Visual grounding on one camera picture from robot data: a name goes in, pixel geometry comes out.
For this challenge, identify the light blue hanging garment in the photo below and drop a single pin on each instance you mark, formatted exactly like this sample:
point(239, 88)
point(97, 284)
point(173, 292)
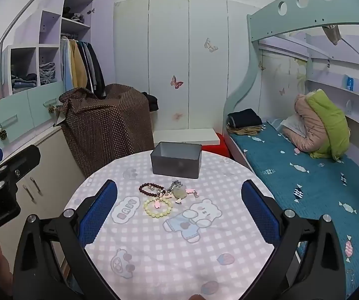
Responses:
point(67, 65)

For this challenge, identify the light green bunk bed frame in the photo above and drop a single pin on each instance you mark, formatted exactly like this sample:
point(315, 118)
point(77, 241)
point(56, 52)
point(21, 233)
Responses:
point(291, 18)

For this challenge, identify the black cloth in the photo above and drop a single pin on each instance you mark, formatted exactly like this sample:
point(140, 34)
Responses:
point(152, 101)

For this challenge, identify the pink checked printed tablecloth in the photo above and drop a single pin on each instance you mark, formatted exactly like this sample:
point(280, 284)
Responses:
point(173, 250)

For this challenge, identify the green jade pendant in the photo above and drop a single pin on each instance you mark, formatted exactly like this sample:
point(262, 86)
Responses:
point(179, 193)

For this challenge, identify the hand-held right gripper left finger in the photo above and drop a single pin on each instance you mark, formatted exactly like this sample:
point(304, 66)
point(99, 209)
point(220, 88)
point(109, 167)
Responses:
point(99, 212)

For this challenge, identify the yellow hanging garment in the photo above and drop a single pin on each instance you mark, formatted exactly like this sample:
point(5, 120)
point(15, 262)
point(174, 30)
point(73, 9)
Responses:
point(78, 65)

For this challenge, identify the black hanging jacket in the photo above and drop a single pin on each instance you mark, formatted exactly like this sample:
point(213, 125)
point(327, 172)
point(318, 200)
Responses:
point(96, 72)

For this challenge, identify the teal candy print bedsheet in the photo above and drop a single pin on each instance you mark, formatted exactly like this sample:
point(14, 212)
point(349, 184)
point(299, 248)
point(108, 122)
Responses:
point(316, 187)

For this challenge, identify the folded dark grey clothes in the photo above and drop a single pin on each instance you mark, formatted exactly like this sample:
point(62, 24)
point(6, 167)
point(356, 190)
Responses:
point(73, 15)

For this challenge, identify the red stool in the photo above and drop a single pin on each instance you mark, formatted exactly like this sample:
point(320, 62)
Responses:
point(212, 147)

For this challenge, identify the beige cabinet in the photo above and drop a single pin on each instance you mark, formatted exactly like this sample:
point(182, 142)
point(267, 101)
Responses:
point(54, 168)

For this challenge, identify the green quilt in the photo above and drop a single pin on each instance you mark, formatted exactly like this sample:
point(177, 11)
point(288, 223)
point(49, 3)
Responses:
point(330, 122)

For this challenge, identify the light green drawer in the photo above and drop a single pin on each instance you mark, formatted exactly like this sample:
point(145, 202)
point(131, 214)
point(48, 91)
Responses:
point(46, 100)
point(1, 122)

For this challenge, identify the lilac shelf unit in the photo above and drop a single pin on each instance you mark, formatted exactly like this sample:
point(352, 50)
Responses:
point(51, 28)

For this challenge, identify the faint pink butterfly sticker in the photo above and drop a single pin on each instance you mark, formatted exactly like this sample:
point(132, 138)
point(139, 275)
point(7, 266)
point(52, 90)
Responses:
point(177, 116)

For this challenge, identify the folded jeans stack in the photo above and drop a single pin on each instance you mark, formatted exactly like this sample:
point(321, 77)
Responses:
point(23, 82)

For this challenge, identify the white wardrobe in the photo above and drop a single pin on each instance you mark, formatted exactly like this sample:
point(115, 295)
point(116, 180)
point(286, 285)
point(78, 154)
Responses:
point(179, 53)

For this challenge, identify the grey metal box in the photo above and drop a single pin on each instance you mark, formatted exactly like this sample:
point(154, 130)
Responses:
point(174, 162)

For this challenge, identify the pink hair clip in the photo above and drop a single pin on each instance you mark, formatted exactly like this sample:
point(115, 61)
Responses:
point(193, 192)

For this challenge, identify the pine cone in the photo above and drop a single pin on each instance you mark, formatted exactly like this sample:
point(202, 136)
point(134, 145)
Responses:
point(52, 110)
point(3, 135)

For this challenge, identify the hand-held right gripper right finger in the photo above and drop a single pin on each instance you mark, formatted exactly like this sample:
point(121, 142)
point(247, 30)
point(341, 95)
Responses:
point(259, 215)

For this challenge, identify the brown dotted cloth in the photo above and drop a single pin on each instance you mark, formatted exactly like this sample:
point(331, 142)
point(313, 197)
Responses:
point(110, 128)

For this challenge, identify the blue packet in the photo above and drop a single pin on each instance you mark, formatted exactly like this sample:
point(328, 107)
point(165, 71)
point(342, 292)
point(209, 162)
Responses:
point(349, 83)

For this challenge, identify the pale butterfly sticker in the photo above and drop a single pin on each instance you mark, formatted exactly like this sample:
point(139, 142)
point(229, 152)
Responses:
point(211, 45)

